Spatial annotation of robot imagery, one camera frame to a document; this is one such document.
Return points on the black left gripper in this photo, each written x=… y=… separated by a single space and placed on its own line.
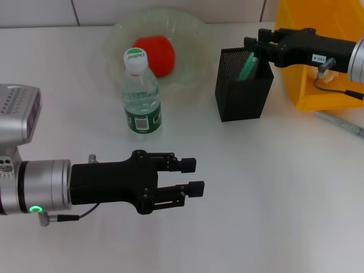
x=113 y=182

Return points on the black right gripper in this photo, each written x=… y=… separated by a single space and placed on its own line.
x=298 y=48

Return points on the green pen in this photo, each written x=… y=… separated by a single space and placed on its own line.
x=247 y=69

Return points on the clear green-label water bottle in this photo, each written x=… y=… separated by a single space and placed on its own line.
x=142 y=99

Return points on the red-orange toy orange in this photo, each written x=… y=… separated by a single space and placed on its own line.
x=162 y=54

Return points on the grey marker pen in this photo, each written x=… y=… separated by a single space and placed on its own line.
x=341 y=122

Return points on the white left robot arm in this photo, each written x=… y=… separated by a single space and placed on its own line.
x=42 y=185

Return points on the black mesh pen holder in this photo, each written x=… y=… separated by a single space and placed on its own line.
x=241 y=99

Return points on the green glass fruit bowl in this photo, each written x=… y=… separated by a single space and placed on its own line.
x=193 y=42

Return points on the yellow plastic bin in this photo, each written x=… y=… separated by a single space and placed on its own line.
x=318 y=96

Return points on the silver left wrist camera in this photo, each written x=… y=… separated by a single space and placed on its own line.
x=17 y=113

